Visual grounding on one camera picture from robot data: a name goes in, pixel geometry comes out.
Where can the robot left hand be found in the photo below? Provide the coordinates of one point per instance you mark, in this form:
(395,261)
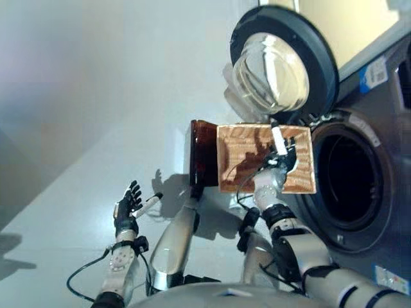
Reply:
(123,218)

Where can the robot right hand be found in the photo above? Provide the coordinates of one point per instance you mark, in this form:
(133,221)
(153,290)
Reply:
(284,162)

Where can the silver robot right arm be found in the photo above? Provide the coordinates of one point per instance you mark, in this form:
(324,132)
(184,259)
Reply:
(302,253)

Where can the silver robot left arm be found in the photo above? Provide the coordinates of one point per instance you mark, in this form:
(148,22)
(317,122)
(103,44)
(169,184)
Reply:
(120,260)

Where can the round glass washing machine door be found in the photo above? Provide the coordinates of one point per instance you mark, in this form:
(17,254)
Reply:
(273,70)

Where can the dark grey washing machine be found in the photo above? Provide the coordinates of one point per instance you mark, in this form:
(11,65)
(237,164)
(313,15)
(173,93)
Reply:
(385,134)

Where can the rectangular woven wicker basket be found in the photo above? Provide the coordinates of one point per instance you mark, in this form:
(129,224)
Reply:
(298,183)

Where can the silver robot left leg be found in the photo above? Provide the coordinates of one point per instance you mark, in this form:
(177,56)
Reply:
(173,244)

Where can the silver robot leg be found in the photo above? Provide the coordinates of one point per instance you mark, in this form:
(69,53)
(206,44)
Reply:
(173,244)
(253,250)

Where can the glossy brown stool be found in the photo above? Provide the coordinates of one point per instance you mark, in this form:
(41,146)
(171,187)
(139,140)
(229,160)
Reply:
(202,154)

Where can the silver robot right leg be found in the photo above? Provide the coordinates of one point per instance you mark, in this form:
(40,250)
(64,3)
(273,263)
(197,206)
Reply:
(253,250)

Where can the blue white label sticker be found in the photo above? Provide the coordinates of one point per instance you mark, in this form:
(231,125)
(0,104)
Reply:
(374,75)

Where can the grey robot torso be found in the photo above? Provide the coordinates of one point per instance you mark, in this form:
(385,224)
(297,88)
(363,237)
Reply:
(224,298)

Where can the white colourful label sticker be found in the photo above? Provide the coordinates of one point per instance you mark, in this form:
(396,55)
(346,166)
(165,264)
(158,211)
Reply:
(390,276)

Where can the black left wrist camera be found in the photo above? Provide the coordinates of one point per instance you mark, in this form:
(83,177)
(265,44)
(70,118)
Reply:
(142,244)

